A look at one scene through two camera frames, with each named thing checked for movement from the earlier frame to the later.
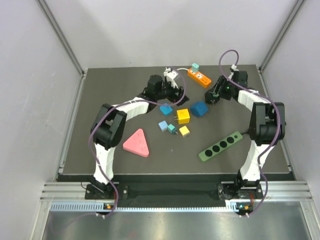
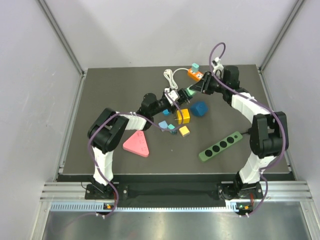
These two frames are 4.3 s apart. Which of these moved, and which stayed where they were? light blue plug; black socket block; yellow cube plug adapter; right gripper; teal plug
Moved: right gripper; black socket block
Stayed: light blue plug; yellow cube plug adapter; teal plug
